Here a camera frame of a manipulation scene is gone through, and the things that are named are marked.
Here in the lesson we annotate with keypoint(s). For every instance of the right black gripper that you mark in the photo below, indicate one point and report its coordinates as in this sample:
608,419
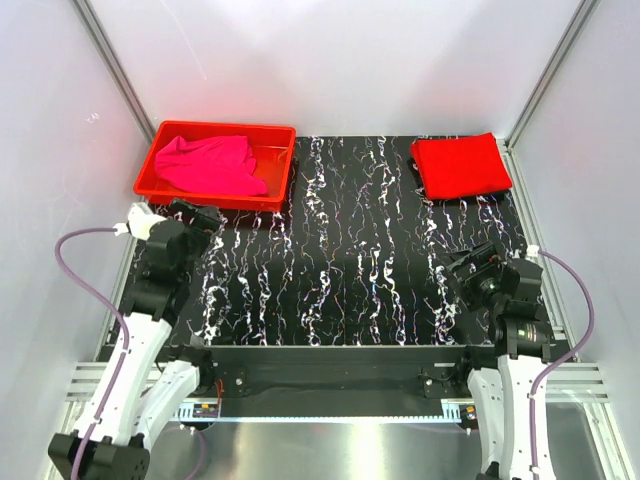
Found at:
465,267

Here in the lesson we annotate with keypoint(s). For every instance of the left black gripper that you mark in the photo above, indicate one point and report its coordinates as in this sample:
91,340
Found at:
201,217

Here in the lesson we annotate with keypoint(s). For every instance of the pink t shirt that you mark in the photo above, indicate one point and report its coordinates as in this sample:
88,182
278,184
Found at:
220,165

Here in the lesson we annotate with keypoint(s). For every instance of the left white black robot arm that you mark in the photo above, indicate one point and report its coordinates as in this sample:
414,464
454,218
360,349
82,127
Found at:
115,434

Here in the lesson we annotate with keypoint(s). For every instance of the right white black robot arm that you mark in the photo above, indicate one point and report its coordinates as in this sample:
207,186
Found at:
506,383

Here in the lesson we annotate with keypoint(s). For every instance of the red plastic bin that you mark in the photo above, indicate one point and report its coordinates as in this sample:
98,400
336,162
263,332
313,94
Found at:
272,146

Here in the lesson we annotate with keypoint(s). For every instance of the folded red t shirt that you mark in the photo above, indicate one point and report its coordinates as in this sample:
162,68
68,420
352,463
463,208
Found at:
454,168

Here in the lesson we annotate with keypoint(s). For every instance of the black marble pattern mat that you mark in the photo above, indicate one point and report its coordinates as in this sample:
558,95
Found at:
355,257

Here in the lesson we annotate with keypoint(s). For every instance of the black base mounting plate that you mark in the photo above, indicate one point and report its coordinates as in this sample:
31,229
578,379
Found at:
382,373

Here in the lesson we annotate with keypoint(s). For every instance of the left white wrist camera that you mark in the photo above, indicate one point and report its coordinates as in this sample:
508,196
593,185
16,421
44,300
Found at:
139,222

